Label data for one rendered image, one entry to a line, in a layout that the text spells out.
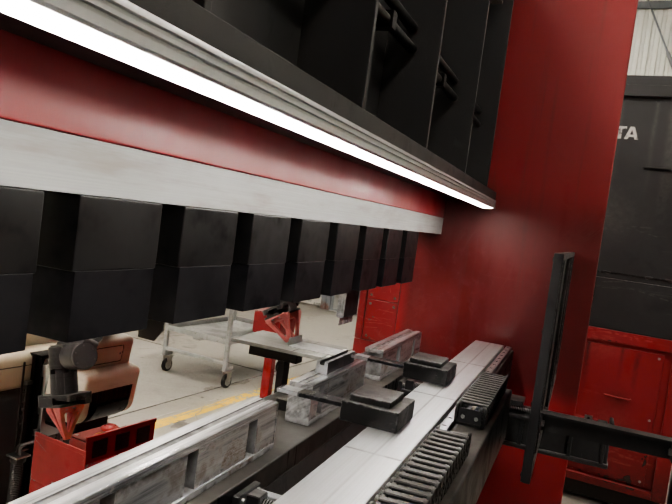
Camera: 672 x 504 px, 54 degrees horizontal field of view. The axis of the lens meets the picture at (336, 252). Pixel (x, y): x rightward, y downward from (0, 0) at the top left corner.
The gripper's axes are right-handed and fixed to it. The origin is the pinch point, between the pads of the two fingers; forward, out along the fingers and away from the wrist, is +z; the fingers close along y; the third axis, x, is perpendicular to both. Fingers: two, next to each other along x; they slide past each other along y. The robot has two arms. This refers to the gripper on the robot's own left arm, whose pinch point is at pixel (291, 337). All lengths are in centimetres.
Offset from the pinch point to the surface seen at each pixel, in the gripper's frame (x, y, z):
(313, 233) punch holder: -30, -38, -16
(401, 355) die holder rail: -10, 55, 16
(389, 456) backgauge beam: -37, -60, 27
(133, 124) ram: -36, -97, -25
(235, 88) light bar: -54, -110, -17
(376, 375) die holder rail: -7.4, 32.8, 18.5
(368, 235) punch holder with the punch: -30.9, -2.5, -16.8
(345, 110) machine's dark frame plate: -55, -76, -22
